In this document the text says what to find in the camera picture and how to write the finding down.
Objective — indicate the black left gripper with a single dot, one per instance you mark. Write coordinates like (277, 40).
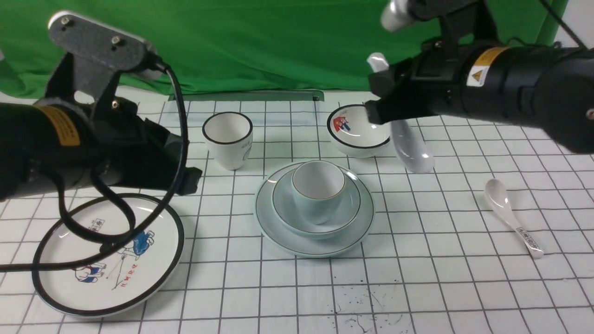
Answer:
(146, 155)

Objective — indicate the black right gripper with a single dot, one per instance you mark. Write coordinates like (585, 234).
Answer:
(429, 84)

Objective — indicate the plain white ceramic spoon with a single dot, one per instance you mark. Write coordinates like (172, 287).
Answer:
(408, 145)

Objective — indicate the pale blue cup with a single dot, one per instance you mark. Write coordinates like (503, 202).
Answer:
(317, 188)

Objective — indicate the pale green shallow bowl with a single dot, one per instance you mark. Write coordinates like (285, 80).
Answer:
(286, 209)

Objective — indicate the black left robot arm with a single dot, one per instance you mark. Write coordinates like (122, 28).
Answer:
(52, 136)

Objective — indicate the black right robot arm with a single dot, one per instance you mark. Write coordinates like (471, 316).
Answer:
(548, 88)

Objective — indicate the black rimmed cartoon bowl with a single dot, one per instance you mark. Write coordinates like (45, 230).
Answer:
(353, 135)

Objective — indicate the white black rimmed cup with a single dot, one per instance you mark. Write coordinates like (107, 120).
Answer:
(229, 137)

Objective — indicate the white spoon with label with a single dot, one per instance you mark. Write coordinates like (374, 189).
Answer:
(498, 200)

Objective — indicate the black rimmed cartoon plate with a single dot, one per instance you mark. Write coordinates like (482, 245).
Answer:
(123, 279)

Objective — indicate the green backdrop cloth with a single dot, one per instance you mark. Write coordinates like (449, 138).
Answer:
(220, 45)

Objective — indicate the pale green plain plate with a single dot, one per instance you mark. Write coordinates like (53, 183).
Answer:
(272, 228)

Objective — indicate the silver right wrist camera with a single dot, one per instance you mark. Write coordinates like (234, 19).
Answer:
(457, 18)

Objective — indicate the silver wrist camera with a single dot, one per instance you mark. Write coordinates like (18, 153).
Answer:
(96, 55)
(457, 18)

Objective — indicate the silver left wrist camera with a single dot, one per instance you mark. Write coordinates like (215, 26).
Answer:
(96, 55)

